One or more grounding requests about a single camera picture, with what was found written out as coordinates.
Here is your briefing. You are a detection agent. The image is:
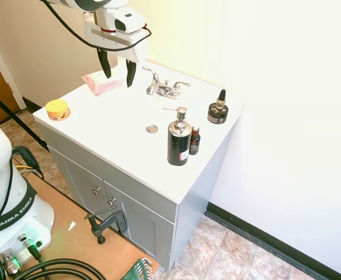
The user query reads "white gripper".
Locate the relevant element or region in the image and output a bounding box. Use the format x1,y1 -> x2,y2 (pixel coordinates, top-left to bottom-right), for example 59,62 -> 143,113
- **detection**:
83,12 -> 148,89

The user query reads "pink wipes packet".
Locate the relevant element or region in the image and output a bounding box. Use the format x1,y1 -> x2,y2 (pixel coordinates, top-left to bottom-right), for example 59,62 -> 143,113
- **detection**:
81,72 -> 124,97

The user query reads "chrome faucet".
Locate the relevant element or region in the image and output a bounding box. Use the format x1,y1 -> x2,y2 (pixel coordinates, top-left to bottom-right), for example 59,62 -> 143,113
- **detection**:
145,80 -> 174,99

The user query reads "white sink vanity top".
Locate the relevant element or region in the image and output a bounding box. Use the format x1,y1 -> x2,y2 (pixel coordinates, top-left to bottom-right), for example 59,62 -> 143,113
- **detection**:
32,59 -> 245,205

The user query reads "yellow round jar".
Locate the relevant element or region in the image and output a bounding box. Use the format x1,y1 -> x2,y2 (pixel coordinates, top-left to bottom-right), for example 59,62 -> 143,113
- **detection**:
44,99 -> 72,122

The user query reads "black baseboard by door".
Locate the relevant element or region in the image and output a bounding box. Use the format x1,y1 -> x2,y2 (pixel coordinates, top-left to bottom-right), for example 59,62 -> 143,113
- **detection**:
22,96 -> 44,114

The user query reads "black soap pump dispenser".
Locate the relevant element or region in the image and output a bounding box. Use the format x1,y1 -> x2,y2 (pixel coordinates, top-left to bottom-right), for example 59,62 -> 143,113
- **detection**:
162,106 -> 193,167

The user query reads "small brown bottle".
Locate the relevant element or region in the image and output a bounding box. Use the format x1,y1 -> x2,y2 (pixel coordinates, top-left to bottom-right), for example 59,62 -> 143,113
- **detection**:
188,126 -> 201,156

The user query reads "black dropper bottle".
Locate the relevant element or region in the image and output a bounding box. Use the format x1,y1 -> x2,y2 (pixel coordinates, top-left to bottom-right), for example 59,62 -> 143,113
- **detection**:
215,89 -> 228,110

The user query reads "black round jar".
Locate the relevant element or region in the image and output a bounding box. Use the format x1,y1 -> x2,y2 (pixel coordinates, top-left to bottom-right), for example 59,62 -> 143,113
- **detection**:
207,101 -> 229,124

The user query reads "black tripod leg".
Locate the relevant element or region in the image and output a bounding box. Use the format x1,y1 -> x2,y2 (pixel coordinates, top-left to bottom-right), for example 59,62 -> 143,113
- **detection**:
0,83 -> 48,150

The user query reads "black C clamp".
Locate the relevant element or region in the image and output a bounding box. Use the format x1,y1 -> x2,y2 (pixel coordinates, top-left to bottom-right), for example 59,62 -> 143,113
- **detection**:
83,205 -> 129,245

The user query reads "grey vanity cabinet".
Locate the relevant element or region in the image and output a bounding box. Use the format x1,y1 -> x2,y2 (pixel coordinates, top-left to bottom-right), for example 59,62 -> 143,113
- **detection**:
37,122 -> 236,271

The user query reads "orange wooden mounting board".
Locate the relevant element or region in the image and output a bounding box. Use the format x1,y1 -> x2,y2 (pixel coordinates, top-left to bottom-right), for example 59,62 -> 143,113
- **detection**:
18,171 -> 160,280

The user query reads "green hex key set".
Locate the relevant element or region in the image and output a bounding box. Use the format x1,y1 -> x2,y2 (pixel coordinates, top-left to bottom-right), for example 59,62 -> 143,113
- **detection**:
120,257 -> 153,280

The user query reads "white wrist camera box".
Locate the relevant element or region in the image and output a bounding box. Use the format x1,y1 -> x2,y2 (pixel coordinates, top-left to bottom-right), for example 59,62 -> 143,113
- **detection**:
114,9 -> 147,34

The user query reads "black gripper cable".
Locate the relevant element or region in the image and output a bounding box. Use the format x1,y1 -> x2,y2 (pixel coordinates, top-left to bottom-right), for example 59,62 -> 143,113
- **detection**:
40,0 -> 153,51

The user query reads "yellow cable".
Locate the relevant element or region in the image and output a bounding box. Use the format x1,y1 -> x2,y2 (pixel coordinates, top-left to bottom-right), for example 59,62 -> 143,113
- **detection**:
12,164 -> 40,173

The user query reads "black wall baseboard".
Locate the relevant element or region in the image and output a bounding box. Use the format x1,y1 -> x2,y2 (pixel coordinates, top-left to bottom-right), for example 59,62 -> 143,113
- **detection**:
206,201 -> 341,280

